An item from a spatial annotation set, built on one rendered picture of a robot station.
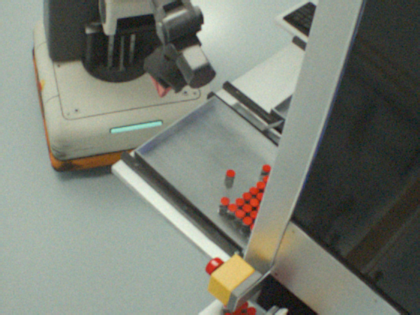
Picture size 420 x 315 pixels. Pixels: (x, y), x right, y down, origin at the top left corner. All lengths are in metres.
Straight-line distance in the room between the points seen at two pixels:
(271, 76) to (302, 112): 0.86
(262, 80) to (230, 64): 1.28
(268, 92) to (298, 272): 0.67
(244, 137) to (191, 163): 0.15
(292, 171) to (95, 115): 1.49
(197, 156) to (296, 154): 0.61
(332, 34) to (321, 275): 0.51
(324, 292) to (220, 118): 0.64
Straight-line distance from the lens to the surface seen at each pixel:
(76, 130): 2.60
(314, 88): 1.08
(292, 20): 2.27
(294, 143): 1.18
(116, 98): 2.68
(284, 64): 2.02
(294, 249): 1.35
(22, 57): 3.25
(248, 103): 1.88
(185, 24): 1.40
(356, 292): 1.31
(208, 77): 1.45
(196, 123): 1.83
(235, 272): 1.44
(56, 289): 2.56
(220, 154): 1.78
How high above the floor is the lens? 2.27
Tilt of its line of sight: 52 degrees down
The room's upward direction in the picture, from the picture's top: 11 degrees clockwise
